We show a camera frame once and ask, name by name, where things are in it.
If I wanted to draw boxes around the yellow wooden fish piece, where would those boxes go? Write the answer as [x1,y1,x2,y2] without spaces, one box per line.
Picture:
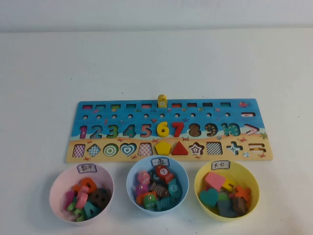
[157,94,168,108]

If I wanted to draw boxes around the yellow number six piece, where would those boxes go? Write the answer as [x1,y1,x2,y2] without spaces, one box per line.
[156,121,169,138]

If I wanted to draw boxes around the colourful wooden puzzle board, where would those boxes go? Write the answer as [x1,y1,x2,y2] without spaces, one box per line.
[65,98,274,164]

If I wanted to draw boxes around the red number seven piece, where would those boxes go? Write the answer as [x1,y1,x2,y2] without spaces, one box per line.
[172,121,185,138]

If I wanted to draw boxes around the yellow pentagon piece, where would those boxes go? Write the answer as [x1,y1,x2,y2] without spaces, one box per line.
[155,140,172,156]

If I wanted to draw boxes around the red triangle piece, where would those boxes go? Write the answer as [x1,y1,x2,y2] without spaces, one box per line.
[171,141,189,156]

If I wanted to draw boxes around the paper label on blue bowl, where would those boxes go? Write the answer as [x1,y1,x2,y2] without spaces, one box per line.
[151,156,171,167]

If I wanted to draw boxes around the blue plastic bowl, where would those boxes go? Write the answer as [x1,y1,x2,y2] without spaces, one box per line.
[126,155,190,216]

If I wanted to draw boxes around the red wooden fish piece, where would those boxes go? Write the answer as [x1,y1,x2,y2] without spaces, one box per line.
[155,165,175,184]

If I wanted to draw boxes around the pink wooden fish piece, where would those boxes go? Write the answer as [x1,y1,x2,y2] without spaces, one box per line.
[136,171,150,187]

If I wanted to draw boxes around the brown striped fish piece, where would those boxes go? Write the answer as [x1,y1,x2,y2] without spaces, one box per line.
[148,182,170,198]

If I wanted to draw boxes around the magenta wooden fish piece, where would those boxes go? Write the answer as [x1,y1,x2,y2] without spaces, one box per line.
[135,184,149,196]

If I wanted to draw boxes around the teal fish piece with number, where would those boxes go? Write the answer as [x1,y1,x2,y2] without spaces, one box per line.
[168,178,183,198]

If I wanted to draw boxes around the paper label on yellow bowl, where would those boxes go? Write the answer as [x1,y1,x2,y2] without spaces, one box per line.
[211,160,231,171]

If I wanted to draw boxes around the orange wooden fish piece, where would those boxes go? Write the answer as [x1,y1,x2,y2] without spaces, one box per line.
[136,192,157,205]

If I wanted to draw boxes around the pink trapezoid piece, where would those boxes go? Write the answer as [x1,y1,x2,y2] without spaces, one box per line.
[204,171,226,191]

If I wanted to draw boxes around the green wooden fish piece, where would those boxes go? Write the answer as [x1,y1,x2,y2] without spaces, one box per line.
[143,195,157,210]

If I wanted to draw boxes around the teal striped fish piece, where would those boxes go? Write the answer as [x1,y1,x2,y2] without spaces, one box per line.
[156,197,177,211]

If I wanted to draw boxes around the paper label on pink bowl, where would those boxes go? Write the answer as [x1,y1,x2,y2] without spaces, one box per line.
[77,164,98,175]

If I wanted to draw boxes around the orange number piece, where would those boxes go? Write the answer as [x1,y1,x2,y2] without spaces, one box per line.
[73,177,98,194]

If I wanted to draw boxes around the teal heart piece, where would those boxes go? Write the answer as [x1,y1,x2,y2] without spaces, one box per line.
[198,188,219,208]

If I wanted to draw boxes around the yellow equals sign piece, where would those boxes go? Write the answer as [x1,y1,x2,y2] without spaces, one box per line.
[221,178,236,194]

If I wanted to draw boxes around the brown number eight piece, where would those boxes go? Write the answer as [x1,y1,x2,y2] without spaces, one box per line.
[88,188,112,208]

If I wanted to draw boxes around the green block piece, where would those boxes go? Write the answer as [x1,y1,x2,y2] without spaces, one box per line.
[217,191,232,203]

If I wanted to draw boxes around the yellow plastic bowl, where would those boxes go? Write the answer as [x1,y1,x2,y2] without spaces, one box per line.
[194,160,260,223]

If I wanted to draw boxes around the pink number piece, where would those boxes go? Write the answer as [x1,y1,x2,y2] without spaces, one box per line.
[75,186,90,209]

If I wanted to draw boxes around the orange cross piece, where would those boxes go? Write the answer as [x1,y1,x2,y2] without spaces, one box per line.
[229,185,252,203]

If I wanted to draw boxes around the grey-blue block piece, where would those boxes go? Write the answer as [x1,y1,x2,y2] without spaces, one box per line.
[217,199,239,218]

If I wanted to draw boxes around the pink plastic bowl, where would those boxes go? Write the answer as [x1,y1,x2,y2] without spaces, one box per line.
[48,164,115,222]

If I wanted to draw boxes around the magenta number piece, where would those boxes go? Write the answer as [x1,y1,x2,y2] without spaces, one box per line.
[65,190,75,211]

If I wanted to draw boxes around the brown block piece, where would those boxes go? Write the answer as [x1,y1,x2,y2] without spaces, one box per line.
[231,195,249,216]

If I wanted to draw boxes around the green number three piece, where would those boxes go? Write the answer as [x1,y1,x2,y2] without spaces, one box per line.
[73,208,85,222]

